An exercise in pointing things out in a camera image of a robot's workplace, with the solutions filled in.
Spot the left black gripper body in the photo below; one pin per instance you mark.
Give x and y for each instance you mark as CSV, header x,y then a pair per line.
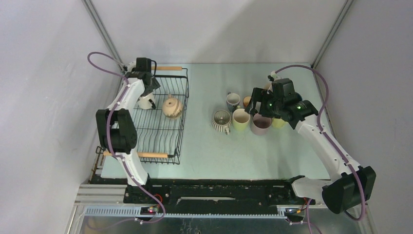
x,y
154,86

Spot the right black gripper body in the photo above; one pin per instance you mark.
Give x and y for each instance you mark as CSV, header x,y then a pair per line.
x,y
274,106

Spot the seashell coral print mug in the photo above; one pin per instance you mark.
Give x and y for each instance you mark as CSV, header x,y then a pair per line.
x,y
268,86

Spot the small orange cup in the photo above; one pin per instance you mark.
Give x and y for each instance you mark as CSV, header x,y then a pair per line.
x,y
246,101

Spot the yellow-green cup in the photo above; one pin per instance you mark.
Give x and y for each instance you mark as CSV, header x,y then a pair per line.
x,y
278,123

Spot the mauve cup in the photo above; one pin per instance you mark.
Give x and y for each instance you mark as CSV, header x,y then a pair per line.
x,y
260,124

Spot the grey-blue small cup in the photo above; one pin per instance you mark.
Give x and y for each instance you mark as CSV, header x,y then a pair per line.
x,y
232,101

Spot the light green cup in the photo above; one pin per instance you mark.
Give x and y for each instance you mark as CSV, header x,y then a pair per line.
x,y
240,119

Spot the white ribbed mug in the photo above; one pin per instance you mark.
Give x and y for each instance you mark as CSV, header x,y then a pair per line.
x,y
221,121

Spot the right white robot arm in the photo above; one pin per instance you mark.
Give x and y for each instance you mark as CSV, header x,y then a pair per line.
x,y
349,183

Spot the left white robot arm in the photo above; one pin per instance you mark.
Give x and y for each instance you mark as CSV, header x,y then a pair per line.
x,y
116,130

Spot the peach teapot-shaped cup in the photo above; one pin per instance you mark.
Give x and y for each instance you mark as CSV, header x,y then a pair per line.
x,y
172,107

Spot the black wire dish rack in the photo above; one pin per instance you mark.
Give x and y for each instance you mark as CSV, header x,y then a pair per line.
x,y
160,138

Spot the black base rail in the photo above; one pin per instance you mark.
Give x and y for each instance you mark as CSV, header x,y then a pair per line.
x,y
215,196

